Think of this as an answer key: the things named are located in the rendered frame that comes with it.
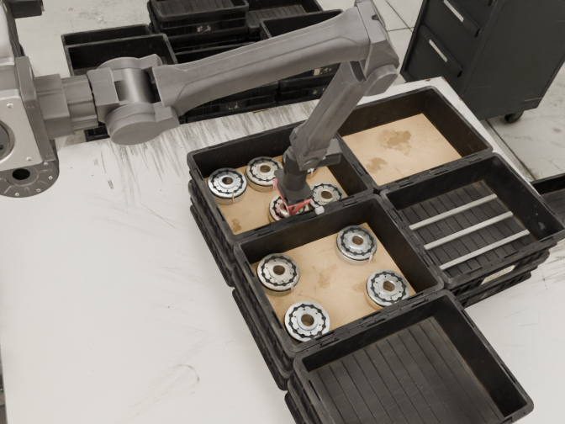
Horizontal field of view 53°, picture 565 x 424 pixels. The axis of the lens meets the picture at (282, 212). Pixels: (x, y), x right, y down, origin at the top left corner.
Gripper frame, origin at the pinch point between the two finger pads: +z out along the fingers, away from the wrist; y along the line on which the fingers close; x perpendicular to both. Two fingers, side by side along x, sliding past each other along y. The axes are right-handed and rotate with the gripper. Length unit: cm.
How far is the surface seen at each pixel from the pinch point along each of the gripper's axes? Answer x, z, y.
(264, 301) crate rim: 18.1, -6.0, -26.3
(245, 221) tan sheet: 11.0, 4.1, 1.6
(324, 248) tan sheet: -4.8, 4.0, -12.8
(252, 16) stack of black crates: -52, 50, 150
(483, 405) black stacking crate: -20, 4, -61
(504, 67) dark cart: -145, 41, 71
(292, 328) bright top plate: 12.8, 1.0, -31.3
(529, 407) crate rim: -22, -6, -66
